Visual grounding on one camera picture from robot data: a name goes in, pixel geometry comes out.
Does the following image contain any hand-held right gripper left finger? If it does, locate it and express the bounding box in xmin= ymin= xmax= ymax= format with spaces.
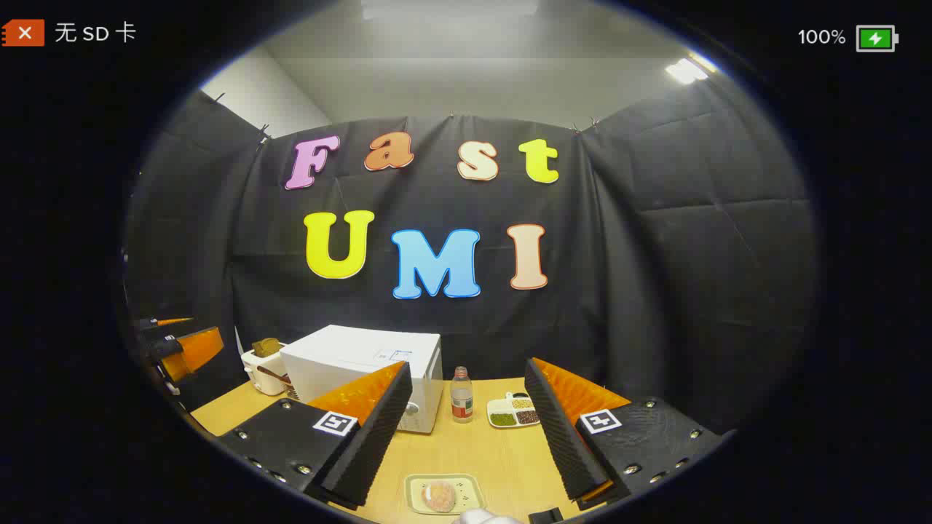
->
xmin=217 ymin=362 xmax=414 ymax=510

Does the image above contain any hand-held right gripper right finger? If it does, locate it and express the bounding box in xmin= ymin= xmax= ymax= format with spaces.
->
xmin=524 ymin=357 xmax=729 ymax=510

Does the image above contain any sugar-coated doughnut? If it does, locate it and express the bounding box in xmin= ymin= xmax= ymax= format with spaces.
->
xmin=421 ymin=480 xmax=457 ymax=512

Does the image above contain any white microwave oven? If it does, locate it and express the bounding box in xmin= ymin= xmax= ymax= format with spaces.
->
xmin=280 ymin=325 xmax=443 ymax=434

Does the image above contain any white toaster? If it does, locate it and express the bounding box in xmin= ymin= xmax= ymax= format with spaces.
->
xmin=241 ymin=345 xmax=292 ymax=396

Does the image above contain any white divided dish with beans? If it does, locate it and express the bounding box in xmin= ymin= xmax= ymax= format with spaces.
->
xmin=486 ymin=392 xmax=541 ymax=429

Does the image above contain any cream square plate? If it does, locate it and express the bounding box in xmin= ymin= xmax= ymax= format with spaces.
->
xmin=405 ymin=474 xmax=486 ymax=516

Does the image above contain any clear plastic bottle red label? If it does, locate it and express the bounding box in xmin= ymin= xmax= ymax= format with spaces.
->
xmin=450 ymin=366 xmax=475 ymax=424

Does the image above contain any black backdrop cloth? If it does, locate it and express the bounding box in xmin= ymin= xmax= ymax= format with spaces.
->
xmin=124 ymin=87 xmax=816 ymax=437

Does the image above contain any ceiling light panel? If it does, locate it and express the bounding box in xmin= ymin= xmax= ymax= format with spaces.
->
xmin=664 ymin=57 xmax=711 ymax=84

